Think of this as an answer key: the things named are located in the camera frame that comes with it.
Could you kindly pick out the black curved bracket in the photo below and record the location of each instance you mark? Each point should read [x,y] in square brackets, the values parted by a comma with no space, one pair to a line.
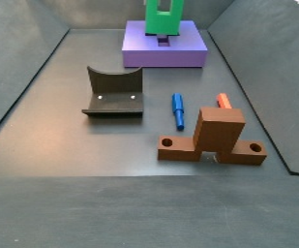
[117,93]

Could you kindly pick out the purple board with cross slot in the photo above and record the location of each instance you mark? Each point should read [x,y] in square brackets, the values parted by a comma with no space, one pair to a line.
[182,51]

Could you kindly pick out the red peg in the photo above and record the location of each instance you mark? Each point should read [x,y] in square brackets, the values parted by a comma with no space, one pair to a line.
[224,101]

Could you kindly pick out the blue peg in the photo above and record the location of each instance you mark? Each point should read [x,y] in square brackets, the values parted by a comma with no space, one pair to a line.
[178,109]

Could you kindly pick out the green U-shaped block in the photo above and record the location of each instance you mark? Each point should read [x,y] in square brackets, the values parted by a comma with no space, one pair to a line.
[164,22]

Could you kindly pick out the brown T-shaped block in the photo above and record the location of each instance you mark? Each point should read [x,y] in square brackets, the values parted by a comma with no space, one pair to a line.
[217,133]

